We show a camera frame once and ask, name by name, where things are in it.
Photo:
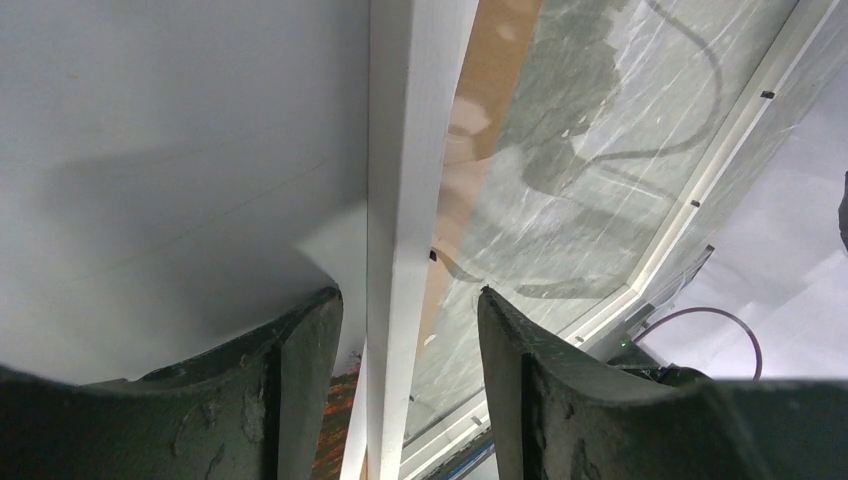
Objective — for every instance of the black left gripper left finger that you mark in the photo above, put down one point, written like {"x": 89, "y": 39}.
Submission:
{"x": 251, "y": 408}

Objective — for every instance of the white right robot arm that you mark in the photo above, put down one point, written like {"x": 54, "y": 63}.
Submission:
{"x": 632, "y": 359}

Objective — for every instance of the brown frame backing board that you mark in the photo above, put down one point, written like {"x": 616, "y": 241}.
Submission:
{"x": 441, "y": 74}

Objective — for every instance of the white picture frame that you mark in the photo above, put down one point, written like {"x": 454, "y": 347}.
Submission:
{"x": 812, "y": 42}

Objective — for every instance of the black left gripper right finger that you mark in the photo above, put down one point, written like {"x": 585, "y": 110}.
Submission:
{"x": 558, "y": 413}

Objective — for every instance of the clear acrylic sheet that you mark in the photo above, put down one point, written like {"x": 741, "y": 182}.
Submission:
{"x": 615, "y": 105}

